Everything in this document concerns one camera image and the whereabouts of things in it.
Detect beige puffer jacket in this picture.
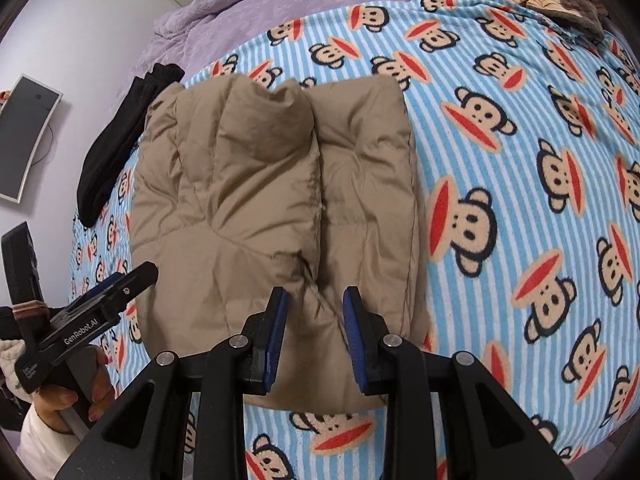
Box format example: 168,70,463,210
129,74,429,415

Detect person's left hand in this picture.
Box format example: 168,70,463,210
34,346,115,439

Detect black folded garment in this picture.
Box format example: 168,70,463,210
76,63,184,228

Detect purple quilted bedspread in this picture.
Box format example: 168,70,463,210
116,0,409,102

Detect blue striped monkey blanket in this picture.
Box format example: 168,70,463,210
67,0,640,480

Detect brown fleece garment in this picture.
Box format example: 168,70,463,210
538,0,606,38

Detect wall-mounted monitor screen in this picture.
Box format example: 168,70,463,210
0,75,62,204

